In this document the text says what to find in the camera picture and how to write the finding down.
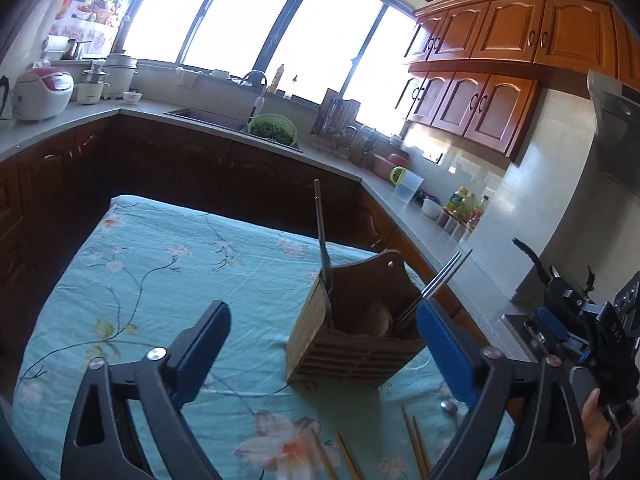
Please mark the white round cooker pot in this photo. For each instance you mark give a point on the white round cooker pot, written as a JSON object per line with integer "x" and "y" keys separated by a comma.
{"x": 121, "y": 75}

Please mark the wooden utensil holder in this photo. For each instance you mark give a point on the wooden utensil holder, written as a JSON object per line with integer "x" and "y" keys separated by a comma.
{"x": 340, "y": 355}

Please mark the dark wooden lower cabinets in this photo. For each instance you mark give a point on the dark wooden lower cabinets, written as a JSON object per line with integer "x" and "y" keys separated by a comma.
{"x": 200, "y": 170}

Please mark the metal chopstick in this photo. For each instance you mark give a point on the metal chopstick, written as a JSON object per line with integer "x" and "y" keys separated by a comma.
{"x": 452, "y": 267}
{"x": 435, "y": 280}

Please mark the white cloth on sill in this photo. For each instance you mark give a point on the white cloth on sill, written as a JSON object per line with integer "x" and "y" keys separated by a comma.
{"x": 186, "y": 77}

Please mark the steel electric kettle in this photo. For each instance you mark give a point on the steel electric kettle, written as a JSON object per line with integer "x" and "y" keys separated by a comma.
{"x": 5, "y": 100}

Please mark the small metal pot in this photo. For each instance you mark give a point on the small metal pot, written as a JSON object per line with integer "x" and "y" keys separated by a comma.
{"x": 76, "y": 50}

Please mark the grey kitchen countertop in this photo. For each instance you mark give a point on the grey kitchen countertop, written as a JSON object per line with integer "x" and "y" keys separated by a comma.
{"x": 30, "y": 132}

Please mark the row of spice jars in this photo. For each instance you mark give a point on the row of spice jars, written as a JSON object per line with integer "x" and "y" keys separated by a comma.
{"x": 456, "y": 227}

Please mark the wooden chopstick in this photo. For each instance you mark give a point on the wooden chopstick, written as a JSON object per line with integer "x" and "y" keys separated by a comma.
{"x": 422, "y": 445}
{"x": 324, "y": 455}
{"x": 412, "y": 440}
{"x": 350, "y": 457}
{"x": 327, "y": 270}

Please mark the kitchen sink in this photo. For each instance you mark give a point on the kitchen sink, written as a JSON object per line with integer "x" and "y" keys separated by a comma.
{"x": 207, "y": 117}

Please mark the pink lidded container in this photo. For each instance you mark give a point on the pink lidded container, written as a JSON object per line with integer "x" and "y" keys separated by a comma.
{"x": 387, "y": 165}

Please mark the white condiment bowl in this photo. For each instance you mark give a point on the white condiment bowl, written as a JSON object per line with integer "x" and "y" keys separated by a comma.
{"x": 431, "y": 208}

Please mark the person's right hand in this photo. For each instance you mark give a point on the person's right hand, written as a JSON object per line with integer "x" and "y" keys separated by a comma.
{"x": 595, "y": 440}

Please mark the teal floral tablecloth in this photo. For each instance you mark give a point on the teal floral tablecloth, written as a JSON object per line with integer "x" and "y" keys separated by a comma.
{"x": 150, "y": 260}

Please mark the curved sink faucet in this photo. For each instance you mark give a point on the curved sink faucet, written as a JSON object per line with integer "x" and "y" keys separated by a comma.
{"x": 260, "y": 95}

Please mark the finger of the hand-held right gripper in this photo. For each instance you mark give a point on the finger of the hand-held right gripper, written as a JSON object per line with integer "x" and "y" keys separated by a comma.
{"x": 575, "y": 295}
{"x": 550, "y": 326}

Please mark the yellow green oil bottle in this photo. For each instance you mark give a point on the yellow green oil bottle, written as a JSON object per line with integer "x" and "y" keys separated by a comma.
{"x": 457, "y": 202}

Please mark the fruit print wall poster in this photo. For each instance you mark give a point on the fruit print wall poster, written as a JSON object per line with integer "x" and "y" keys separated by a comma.
{"x": 100, "y": 5}

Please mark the yellow dish soap bottle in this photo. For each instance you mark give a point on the yellow dish soap bottle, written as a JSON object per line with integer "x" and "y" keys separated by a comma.
{"x": 278, "y": 79}

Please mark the range hood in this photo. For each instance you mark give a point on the range hood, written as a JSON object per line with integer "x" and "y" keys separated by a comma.
{"x": 620, "y": 125}

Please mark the green colander with greens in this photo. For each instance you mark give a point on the green colander with greens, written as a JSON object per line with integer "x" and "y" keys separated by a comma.
{"x": 272, "y": 129}

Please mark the wooden upper kitchen cabinets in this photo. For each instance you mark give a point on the wooden upper kitchen cabinets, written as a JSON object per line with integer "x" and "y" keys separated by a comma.
{"x": 500, "y": 35}

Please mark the knife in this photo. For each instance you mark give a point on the knife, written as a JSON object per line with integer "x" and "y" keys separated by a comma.
{"x": 320, "y": 220}

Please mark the metal spoon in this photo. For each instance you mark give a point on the metal spoon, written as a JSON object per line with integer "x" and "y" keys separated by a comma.
{"x": 448, "y": 406}

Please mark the small white bowl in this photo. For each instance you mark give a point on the small white bowl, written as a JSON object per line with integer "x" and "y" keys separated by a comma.
{"x": 132, "y": 97}

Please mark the large kitchen window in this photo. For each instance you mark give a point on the large kitchen window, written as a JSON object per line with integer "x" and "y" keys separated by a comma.
{"x": 225, "y": 10}

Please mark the metal dish rack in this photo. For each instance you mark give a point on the metal dish rack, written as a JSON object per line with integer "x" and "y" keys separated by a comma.
{"x": 335, "y": 117}

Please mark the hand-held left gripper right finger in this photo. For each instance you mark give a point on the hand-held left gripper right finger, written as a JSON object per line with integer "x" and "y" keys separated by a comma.
{"x": 445, "y": 355}

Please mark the white pink rice cooker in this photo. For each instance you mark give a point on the white pink rice cooker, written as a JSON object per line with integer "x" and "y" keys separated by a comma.
{"x": 42, "y": 92}

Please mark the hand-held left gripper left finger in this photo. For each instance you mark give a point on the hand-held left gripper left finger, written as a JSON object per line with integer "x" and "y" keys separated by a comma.
{"x": 200, "y": 355}

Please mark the countertop kitchen tool holder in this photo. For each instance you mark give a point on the countertop kitchen tool holder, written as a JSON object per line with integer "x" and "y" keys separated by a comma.
{"x": 364, "y": 145}

